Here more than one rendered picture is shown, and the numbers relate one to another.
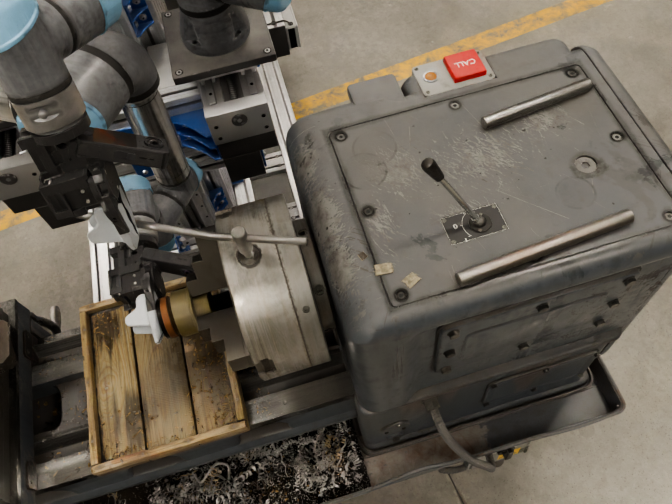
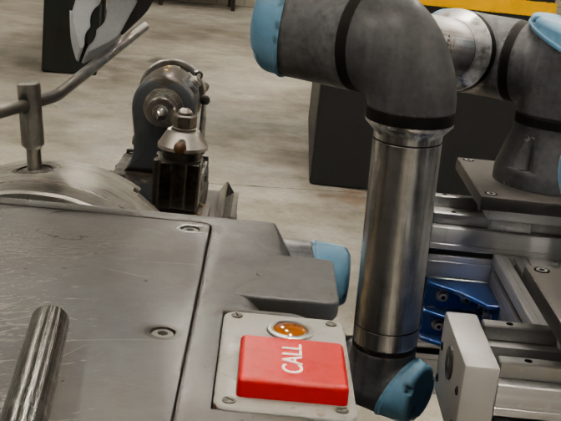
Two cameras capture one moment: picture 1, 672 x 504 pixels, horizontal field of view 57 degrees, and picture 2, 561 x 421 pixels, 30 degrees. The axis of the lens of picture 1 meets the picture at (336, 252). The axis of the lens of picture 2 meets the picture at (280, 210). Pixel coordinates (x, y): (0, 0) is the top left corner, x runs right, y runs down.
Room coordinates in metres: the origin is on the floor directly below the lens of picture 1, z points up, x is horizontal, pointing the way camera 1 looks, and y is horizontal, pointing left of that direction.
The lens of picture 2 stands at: (0.85, -0.82, 1.51)
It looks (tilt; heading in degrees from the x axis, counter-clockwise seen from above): 16 degrees down; 96
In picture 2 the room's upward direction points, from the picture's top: 6 degrees clockwise
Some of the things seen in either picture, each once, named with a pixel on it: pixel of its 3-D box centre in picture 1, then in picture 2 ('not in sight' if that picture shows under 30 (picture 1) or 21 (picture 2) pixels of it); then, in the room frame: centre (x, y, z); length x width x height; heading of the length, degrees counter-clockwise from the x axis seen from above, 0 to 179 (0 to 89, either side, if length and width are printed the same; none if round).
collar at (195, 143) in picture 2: not in sight; (183, 139); (0.52, 0.77, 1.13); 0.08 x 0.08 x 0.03
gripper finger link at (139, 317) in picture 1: (142, 318); not in sight; (0.50, 0.36, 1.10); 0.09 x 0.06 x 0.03; 7
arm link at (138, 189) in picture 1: (134, 205); (302, 273); (0.76, 0.38, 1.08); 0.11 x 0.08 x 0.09; 7
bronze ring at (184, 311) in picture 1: (187, 311); not in sight; (0.50, 0.28, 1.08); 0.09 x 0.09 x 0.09; 8
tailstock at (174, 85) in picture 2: not in sight; (164, 134); (0.36, 1.32, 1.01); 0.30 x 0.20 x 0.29; 98
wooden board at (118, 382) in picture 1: (160, 366); not in sight; (0.49, 0.39, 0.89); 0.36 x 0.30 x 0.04; 8
